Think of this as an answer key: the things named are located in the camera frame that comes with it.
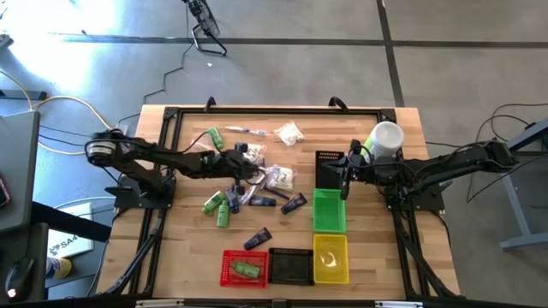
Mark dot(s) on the grey dark-capped tube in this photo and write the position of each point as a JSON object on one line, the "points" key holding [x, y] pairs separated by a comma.
{"points": [[233, 204]]}

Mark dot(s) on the white green wipes canister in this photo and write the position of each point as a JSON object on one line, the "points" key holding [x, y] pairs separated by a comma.
{"points": [[385, 137]]}

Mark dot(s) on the black side desk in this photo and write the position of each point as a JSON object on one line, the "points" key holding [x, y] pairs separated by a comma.
{"points": [[38, 256]]}

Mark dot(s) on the dark red-edged device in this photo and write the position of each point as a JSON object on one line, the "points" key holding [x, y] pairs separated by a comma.
{"points": [[2, 190]]}

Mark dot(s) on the white printed box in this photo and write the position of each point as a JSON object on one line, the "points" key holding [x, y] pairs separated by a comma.
{"points": [[73, 244]]}

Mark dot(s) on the silver metal bracket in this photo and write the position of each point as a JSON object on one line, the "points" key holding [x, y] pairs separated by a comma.
{"points": [[398, 304], [158, 303]]}

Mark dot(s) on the grey desk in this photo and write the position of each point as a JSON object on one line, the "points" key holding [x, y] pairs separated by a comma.
{"points": [[17, 171]]}

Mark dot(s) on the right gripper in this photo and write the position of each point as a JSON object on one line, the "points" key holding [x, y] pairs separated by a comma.
{"points": [[364, 169]]}

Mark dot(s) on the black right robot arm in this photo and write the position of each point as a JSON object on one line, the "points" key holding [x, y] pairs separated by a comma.
{"points": [[449, 164]]}

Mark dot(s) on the green plastic basket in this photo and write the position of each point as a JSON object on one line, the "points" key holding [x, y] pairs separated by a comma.
{"points": [[329, 211]]}

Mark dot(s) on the clear bag of cotton balls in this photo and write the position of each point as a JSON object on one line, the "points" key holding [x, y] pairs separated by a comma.
{"points": [[289, 133]]}

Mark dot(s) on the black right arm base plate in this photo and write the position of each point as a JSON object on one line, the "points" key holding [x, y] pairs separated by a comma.
{"points": [[432, 201]]}

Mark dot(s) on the grey metal table frame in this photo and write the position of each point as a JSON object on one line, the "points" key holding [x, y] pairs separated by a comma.
{"points": [[531, 240]]}

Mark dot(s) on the yellow white container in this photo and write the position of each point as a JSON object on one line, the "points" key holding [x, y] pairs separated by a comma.
{"points": [[60, 268]]}

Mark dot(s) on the red plastic basket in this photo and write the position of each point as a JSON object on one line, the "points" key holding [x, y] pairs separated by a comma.
{"points": [[227, 278]]}

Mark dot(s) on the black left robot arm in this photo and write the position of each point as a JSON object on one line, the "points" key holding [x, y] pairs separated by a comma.
{"points": [[141, 156]]}

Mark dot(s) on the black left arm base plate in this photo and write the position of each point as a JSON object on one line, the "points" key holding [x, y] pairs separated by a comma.
{"points": [[128, 199]]}

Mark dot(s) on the black floor fan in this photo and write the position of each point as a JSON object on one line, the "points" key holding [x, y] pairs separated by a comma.
{"points": [[205, 21]]}

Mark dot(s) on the black computer mouse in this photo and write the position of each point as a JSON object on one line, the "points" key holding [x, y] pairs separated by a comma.
{"points": [[19, 278]]}

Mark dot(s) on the yellow plastic basket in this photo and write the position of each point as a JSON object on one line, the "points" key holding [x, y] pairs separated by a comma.
{"points": [[321, 244]]}

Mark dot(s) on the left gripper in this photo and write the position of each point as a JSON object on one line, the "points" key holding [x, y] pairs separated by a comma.
{"points": [[231, 167]]}

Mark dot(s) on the black plastic basket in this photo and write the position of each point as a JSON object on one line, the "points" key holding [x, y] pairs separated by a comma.
{"points": [[325, 185], [291, 267]]}

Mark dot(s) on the black flat floor bar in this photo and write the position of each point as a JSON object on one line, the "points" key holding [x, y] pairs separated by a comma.
{"points": [[21, 94]]}

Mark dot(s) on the black desk crossbar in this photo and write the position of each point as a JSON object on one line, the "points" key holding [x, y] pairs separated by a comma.
{"points": [[73, 222]]}

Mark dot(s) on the dark blue DSC tube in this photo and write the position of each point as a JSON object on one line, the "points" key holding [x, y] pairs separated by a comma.
{"points": [[257, 238]]}

